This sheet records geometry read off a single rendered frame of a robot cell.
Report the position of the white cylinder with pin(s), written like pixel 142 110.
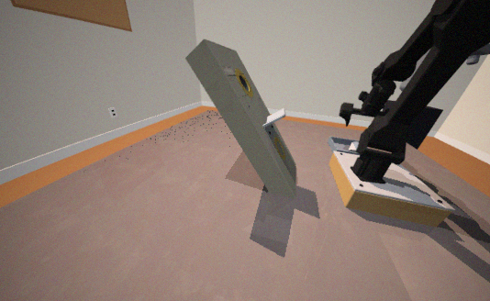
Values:
pixel 353 146

